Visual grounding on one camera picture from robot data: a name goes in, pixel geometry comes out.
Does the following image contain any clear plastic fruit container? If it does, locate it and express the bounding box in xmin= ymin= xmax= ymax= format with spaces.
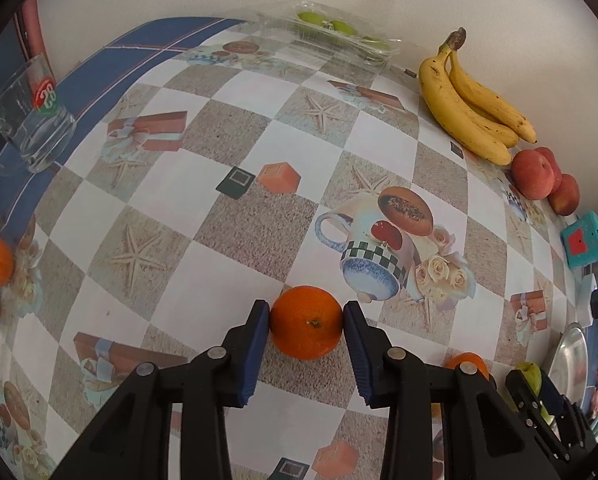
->
xmin=256 ymin=0 xmax=402 ymax=65

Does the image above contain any patterned tablecloth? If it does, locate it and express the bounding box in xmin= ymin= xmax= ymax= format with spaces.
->
xmin=0 ymin=18 xmax=581 ymax=479

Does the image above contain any glass mug with logo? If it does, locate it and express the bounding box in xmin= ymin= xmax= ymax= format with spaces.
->
xmin=0 ymin=54 xmax=76 ymax=176

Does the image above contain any teal toy box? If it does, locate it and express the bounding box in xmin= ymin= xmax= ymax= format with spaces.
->
xmin=561 ymin=211 xmax=598 ymax=269

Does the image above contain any red peach front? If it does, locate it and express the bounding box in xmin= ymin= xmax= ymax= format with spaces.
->
xmin=511 ymin=150 xmax=554 ymax=200

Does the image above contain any red peach middle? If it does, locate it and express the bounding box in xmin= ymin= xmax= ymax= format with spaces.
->
xmin=536 ymin=146 xmax=563 ymax=192

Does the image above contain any red peach right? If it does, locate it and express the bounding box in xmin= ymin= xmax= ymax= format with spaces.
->
xmin=548 ymin=174 xmax=580 ymax=217

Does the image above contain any yellow banana bunch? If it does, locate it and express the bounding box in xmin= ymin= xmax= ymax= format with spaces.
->
xmin=418 ymin=28 xmax=537 ymax=166

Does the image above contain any red peach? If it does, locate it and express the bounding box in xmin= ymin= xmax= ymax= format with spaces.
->
xmin=548 ymin=174 xmax=580 ymax=217
xmin=511 ymin=150 xmax=554 ymax=200
xmin=536 ymin=146 xmax=563 ymax=192

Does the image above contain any silver metal plate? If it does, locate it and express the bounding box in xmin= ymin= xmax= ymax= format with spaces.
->
xmin=548 ymin=322 xmax=588 ymax=403

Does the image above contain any central orange tangerine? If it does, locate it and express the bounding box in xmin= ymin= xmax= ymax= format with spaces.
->
xmin=270 ymin=285 xmax=342 ymax=361

